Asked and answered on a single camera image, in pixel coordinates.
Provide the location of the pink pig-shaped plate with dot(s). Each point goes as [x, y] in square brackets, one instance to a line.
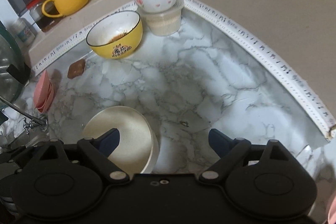
[43, 93]

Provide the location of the clear plastic container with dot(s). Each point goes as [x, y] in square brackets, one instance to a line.
[164, 23]

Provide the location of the cream plastic bowl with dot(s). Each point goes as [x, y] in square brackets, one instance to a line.
[138, 149]

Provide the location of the yellow ceramic bowl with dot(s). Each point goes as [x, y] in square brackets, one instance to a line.
[117, 35]

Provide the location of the brown scrub pad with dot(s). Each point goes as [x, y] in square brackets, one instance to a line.
[76, 69]

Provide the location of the small white bottle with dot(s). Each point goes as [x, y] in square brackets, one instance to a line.
[23, 32]

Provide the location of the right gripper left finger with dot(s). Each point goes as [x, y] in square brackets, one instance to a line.
[98, 150]

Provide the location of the stainless steel bowl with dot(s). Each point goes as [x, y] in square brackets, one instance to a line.
[14, 71]

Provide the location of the metal faucet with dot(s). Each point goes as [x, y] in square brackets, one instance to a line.
[30, 122]

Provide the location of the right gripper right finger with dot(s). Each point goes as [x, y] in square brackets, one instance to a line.
[230, 151]

